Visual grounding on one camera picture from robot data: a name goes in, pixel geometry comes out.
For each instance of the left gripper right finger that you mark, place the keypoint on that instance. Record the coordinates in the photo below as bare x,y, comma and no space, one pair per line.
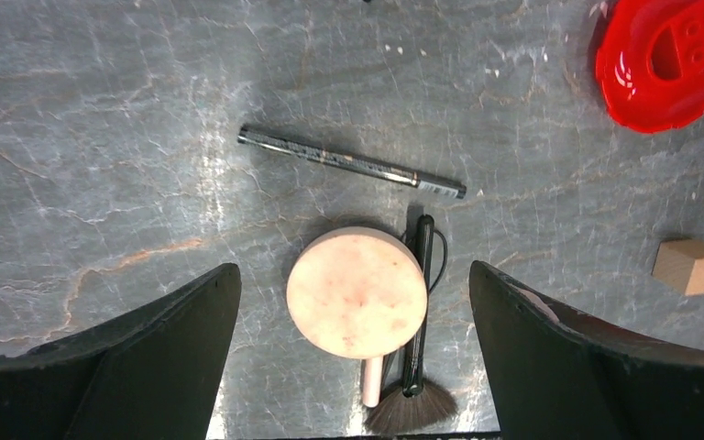
556,372

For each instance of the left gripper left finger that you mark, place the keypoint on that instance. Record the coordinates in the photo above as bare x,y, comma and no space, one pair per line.
152,373

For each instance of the black makeup brush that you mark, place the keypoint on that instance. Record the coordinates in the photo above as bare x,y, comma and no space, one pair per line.
415,401

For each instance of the round pink powder compact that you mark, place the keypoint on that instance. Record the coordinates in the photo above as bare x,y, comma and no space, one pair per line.
357,292

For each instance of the red plastic arch toy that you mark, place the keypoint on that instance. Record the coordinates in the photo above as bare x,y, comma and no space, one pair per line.
650,64

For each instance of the small wooden cube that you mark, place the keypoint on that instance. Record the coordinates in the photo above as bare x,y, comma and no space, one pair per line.
680,265

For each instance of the black eyeliner pencil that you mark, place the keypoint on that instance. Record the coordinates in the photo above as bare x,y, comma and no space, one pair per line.
358,164

